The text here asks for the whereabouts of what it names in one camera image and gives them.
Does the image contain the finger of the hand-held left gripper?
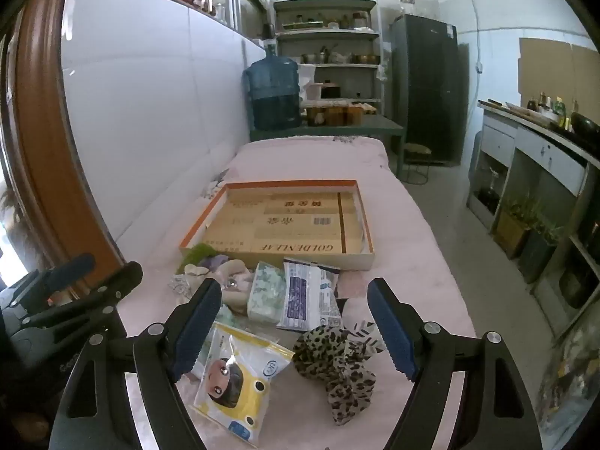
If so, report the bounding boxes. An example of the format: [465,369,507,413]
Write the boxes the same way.
[21,261,144,338]
[9,253,97,294]

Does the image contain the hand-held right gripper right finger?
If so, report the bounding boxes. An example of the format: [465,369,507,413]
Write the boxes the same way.
[366,277,545,450]

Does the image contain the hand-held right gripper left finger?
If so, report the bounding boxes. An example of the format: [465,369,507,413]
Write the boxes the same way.
[49,277,223,450]

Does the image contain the mint green soft pad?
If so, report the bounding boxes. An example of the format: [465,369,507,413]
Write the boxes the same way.
[216,304,247,328]

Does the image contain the beige plush bear pink dress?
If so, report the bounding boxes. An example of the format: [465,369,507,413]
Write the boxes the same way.
[218,261,258,315]

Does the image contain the leopard print cloth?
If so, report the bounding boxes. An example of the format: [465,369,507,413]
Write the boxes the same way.
[292,324,378,427]

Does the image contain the yellow cartoon face packet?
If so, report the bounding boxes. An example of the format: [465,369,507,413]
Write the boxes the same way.
[193,322,295,448]

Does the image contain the purple cloth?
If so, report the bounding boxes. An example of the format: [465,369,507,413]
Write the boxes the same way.
[201,254,230,273]

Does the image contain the green fluffy scrunchie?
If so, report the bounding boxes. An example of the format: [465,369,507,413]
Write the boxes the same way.
[180,244,216,268]

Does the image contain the green patterned tissue pack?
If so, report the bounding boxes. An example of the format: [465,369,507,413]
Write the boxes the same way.
[246,261,287,323]

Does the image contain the white purple wipes packet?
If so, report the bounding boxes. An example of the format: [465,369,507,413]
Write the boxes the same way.
[276,257,343,333]

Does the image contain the orange-rimmed cardboard box tray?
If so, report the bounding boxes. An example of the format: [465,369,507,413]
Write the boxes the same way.
[178,179,377,271]

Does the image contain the white lace scrunchie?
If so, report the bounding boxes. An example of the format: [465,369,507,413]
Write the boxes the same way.
[169,274,193,298]

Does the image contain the potted plant in yellow box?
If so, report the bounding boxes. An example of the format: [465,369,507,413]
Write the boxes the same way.
[494,192,540,258]

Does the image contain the potted plant in dark pot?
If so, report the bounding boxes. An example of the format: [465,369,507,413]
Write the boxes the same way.
[518,222,563,284]

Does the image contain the round metal stool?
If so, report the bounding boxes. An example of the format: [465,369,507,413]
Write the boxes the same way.
[400,143,432,185]

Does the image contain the faded patterned cloth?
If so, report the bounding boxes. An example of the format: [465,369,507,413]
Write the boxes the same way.
[534,314,600,446]

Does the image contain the grey gas cylinder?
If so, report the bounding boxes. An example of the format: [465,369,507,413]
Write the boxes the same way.
[469,131,483,198]

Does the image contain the green table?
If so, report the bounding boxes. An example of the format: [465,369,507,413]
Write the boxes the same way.
[248,115,406,179]

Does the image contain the row of amber jars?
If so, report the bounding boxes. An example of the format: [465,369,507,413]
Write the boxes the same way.
[304,102,378,127]

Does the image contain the grey counter cabinet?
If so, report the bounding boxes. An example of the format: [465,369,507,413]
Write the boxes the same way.
[466,100,600,338]

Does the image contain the blue water jug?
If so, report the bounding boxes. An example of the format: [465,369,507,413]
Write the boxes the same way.
[243,42,303,131]

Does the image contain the dark refrigerator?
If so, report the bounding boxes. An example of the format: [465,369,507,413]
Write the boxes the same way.
[389,14,470,167]

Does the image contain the wooden cutting board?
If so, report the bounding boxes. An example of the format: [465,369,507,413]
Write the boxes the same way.
[487,98,554,125]

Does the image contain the row of condiment bottles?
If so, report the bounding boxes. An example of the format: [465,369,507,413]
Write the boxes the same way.
[527,91,575,129]

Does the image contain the dark wok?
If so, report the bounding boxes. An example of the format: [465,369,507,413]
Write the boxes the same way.
[569,111,600,139]

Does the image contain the green shelf rack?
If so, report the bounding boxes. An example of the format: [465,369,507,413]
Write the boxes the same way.
[272,0,385,118]

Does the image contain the cardboard sheet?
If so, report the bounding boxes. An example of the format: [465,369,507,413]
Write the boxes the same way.
[518,37,600,108]

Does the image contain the wooden door frame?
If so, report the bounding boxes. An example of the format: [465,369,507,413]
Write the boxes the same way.
[0,0,125,301]

